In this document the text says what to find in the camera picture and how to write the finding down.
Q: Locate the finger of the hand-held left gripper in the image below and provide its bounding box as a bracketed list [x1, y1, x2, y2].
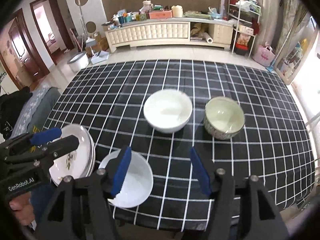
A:
[4, 135, 80, 167]
[0, 127, 62, 157]

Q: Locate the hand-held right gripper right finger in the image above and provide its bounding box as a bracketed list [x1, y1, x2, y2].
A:
[189, 146, 290, 240]

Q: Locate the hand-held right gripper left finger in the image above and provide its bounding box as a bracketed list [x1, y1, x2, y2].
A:
[35, 145, 132, 240]

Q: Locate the white bowl with blue pattern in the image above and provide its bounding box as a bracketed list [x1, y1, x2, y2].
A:
[99, 151, 153, 208]

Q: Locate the small plate with green sprig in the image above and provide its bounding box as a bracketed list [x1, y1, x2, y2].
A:
[49, 129, 90, 186]

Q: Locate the large plain white plate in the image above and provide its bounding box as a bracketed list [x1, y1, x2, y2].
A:
[62, 124, 96, 178]

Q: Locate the green patterned bowl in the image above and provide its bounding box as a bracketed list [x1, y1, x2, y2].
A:
[203, 96, 245, 140]

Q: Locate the plain white bowl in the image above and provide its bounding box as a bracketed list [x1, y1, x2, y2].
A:
[143, 89, 193, 134]

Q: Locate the person's left hand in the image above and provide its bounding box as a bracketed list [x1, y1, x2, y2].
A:
[9, 192, 36, 227]

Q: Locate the grey embroidered sofa cover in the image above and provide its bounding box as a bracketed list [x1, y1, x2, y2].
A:
[10, 86, 60, 140]

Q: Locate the black cloth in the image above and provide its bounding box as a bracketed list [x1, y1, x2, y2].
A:
[0, 90, 33, 140]

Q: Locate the white mop bucket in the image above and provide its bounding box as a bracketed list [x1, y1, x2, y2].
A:
[67, 51, 90, 72]

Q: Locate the black white checked tablecloth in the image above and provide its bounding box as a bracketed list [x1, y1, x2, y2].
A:
[42, 59, 316, 232]

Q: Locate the brown wooden door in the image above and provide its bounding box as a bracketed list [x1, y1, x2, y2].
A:
[6, 24, 42, 82]

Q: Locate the white open box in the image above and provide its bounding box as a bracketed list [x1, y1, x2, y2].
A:
[90, 51, 110, 64]

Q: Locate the brown cardboard box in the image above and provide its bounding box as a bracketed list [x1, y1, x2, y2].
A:
[85, 31, 109, 55]

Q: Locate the white mop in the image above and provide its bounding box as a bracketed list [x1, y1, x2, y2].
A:
[76, 0, 94, 53]

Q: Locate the pink bag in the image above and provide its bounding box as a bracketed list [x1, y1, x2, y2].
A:
[252, 42, 275, 67]

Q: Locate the cream television cabinet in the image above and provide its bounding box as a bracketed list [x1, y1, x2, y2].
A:
[104, 17, 235, 53]

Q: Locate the white framed glass door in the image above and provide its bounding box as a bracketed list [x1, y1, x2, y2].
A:
[275, 17, 320, 130]

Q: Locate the white cup with straw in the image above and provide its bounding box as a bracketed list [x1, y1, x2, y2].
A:
[142, 0, 153, 14]

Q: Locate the pink box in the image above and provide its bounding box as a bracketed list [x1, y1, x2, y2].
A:
[149, 10, 173, 19]

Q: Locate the cream jar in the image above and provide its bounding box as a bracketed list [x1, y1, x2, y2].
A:
[171, 5, 184, 18]

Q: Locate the standing air conditioner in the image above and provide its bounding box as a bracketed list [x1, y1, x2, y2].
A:
[259, 0, 282, 50]

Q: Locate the beige patterned curtain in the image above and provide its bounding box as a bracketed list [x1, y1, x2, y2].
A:
[271, 0, 313, 75]

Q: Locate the brown door frame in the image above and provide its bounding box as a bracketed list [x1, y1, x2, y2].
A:
[30, 0, 75, 63]

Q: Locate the white wire shelf rack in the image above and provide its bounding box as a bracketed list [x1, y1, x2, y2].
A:
[227, 0, 262, 55]

